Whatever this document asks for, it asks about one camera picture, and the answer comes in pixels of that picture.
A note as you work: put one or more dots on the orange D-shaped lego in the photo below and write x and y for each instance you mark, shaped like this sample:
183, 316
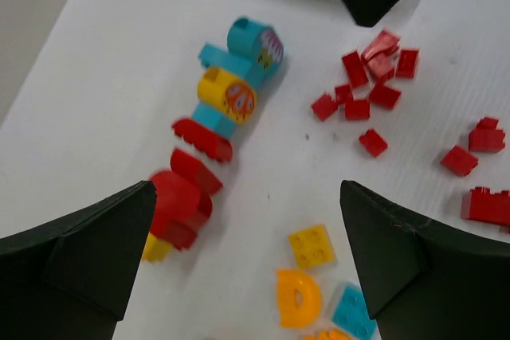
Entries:
299, 298

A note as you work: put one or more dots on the yellow 2x2 lego brick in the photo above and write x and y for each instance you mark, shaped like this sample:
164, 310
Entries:
311, 247

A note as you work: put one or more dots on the small red lego brick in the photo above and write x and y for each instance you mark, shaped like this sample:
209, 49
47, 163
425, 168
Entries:
324, 107
459, 161
384, 96
373, 143
357, 110
486, 136

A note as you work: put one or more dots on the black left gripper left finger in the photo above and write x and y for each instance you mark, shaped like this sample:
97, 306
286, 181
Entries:
71, 278

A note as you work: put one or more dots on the teal 2x2 lego brick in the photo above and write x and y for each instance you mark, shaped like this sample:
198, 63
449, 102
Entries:
350, 313

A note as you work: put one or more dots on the yellow 2x4 lego brick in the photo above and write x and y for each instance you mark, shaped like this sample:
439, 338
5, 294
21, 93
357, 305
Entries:
156, 249

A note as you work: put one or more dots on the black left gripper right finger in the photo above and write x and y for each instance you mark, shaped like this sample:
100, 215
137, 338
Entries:
423, 279

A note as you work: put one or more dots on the teal and yellow lego assembly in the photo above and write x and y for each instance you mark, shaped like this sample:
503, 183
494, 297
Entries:
233, 77

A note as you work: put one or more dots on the orange lego pile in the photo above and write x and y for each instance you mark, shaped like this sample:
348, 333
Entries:
327, 334

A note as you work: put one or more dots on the red rounded lego assembly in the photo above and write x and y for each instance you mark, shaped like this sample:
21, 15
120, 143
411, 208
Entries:
184, 190

